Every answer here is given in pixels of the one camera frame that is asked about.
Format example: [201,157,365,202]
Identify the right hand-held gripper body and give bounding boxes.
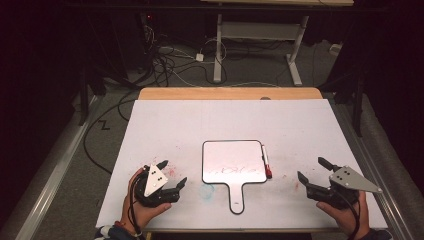
[306,165,383,210]

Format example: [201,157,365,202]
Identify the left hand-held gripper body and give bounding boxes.
[134,163,181,208]

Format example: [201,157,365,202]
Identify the red whiteboard marker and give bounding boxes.
[261,144,273,179]

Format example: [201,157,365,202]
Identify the small whiteboard with handle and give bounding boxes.
[201,139,269,215]

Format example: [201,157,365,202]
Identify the person's left hand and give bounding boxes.
[120,168,173,231]

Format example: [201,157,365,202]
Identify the person's right hand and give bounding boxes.
[316,191,371,239]

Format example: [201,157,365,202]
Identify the white table cover sheet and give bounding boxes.
[95,99,388,231]

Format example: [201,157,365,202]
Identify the black stand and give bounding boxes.
[78,66,89,127]

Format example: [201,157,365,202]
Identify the white-framed desk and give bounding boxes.
[199,0,354,87]

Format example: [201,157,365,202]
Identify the grey metal floor rail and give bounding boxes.
[333,99,414,240]
[14,96,104,240]

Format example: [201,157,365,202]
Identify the left hand-held gripper cable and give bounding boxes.
[128,173,143,236]

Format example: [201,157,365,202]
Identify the hand-held gripper cable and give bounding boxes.
[336,191,363,240]
[128,173,143,236]

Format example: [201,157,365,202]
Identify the right hand-held gripper cable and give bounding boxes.
[336,191,363,240]

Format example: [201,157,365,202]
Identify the red wrist bracelet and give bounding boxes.
[114,220,143,238]

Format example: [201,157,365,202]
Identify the long black floor cable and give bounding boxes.
[83,89,141,176]

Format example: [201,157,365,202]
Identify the tangle of floor cables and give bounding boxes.
[143,26,228,88]

